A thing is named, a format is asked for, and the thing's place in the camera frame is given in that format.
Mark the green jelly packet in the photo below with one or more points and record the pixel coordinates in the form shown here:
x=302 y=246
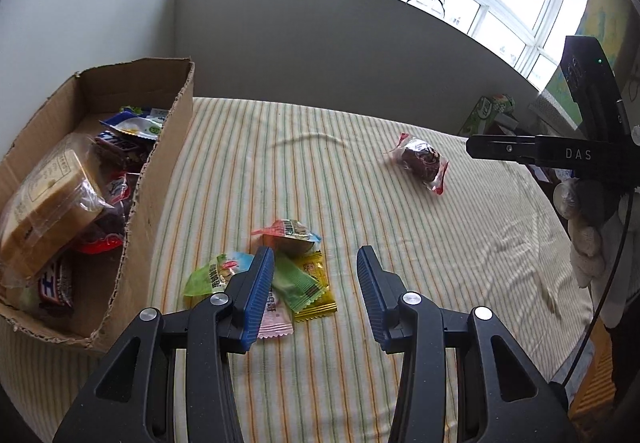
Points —
x=210 y=275

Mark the jelly cup with colourful lid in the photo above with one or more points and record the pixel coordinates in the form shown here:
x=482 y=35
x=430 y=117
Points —
x=290 y=233

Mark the cardboard box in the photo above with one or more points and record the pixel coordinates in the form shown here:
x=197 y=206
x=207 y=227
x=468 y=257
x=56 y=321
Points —
x=145 y=243

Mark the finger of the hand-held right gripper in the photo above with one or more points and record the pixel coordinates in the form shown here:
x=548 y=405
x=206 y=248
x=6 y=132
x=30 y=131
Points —
x=500 y=147

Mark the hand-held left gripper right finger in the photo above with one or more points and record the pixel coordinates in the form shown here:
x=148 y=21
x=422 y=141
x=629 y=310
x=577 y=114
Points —
x=372 y=303

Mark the sliced bread packet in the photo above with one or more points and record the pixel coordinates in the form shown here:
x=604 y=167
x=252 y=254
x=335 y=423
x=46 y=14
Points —
x=45 y=203

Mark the person's right hand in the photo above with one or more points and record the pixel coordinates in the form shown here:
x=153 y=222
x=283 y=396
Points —
x=587 y=253

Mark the red-edged date cake packet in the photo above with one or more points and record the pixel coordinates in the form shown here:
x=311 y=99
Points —
x=114 y=190
x=417 y=158

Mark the yellow candy packet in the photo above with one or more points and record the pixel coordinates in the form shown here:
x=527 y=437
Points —
x=324 y=273

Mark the wall map poster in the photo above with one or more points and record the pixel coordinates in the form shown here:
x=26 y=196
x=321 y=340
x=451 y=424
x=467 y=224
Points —
x=607 y=18

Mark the light green candy packet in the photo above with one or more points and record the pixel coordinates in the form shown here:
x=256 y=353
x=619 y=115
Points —
x=297 y=280

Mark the pink candy packet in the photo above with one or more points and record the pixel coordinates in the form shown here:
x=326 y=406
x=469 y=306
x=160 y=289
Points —
x=275 y=318

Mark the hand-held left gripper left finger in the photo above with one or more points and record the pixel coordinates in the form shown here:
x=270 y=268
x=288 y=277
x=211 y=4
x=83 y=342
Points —
x=255 y=303

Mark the brown chocolate bar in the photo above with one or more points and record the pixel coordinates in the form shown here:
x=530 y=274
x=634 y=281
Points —
x=120 y=146

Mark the blue and white snack packet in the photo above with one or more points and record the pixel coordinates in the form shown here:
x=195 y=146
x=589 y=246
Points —
x=135 y=125

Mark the green carton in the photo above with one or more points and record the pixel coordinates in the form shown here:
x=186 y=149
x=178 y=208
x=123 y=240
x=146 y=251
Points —
x=487 y=113

